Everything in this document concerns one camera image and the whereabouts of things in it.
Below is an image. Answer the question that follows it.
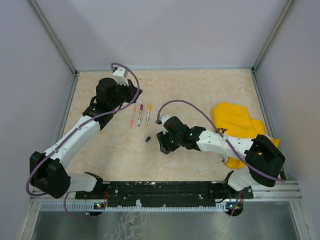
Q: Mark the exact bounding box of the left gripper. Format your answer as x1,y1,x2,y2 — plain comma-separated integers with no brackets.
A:
109,77,142,110

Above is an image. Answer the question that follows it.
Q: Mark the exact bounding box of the orange pen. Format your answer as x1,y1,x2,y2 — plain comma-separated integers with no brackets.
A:
129,104,137,128

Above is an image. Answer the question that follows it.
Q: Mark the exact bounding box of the white purple marker pen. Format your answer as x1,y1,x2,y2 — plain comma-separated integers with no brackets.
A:
137,110,143,127

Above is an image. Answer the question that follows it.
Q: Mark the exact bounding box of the white yellow marker pen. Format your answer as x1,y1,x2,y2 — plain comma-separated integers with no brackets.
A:
145,109,152,127

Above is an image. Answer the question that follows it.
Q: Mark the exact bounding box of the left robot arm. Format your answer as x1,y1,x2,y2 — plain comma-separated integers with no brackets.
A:
26,77,143,199

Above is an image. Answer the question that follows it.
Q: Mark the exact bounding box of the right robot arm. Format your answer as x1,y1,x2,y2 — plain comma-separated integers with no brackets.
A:
156,115,286,198

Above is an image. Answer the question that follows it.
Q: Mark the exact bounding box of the yellow cloth bag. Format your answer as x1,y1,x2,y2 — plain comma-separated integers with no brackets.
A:
211,101,281,171

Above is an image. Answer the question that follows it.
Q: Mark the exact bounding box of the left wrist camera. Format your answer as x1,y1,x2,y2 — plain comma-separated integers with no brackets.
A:
112,67,129,86

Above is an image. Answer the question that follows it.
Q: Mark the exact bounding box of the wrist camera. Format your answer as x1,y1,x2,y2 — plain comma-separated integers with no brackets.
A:
112,67,129,86
155,114,171,134

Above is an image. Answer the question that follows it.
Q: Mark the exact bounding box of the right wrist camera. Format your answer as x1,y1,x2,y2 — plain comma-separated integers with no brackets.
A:
155,114,171,134

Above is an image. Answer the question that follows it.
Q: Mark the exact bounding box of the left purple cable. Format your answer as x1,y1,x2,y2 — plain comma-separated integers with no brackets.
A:
26,62,141,220

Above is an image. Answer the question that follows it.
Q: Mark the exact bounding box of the purple cable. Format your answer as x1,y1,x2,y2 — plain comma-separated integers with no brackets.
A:
156,99,286,217
26,62,141,220

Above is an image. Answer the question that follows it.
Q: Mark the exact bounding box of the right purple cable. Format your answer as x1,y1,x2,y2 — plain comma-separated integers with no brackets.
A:
156,99,286,217

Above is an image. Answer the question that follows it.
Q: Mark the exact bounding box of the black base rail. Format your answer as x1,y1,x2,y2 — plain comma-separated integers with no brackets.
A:
75,176,239,208

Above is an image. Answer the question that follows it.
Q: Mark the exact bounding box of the white slotted cable duct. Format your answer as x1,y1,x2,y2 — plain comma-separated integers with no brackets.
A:
39,201,243,213

